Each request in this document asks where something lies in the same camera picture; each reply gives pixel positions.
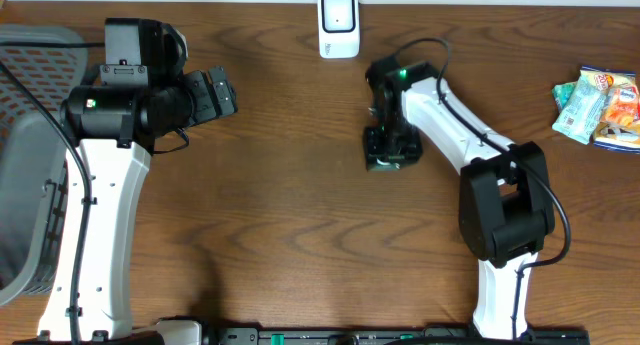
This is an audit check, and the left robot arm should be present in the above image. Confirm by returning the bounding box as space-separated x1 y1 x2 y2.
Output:
36 18 237 344

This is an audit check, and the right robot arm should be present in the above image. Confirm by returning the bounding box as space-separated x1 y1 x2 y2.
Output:
363 56 555 340

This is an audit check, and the orange Kleenex tissue pack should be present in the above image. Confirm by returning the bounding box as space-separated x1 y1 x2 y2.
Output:
601 85 639 127

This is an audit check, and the grey plastic mesh basket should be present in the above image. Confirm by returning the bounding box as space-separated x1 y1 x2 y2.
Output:
1 24 88 304

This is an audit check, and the white barcode scanner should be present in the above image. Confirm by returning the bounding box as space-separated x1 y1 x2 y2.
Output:
317 0 360 59

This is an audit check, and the yellow white snack bag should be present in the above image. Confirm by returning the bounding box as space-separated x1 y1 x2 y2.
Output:
580 66 639 154

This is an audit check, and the green Kleenex tissue pack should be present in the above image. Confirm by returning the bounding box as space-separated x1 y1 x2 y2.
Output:
551 82 577 113

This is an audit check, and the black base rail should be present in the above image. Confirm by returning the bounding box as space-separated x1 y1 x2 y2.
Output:
14 314 591 345

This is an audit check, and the teal wet wipes pack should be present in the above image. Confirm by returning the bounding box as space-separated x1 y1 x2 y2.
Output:
552 75 606 145

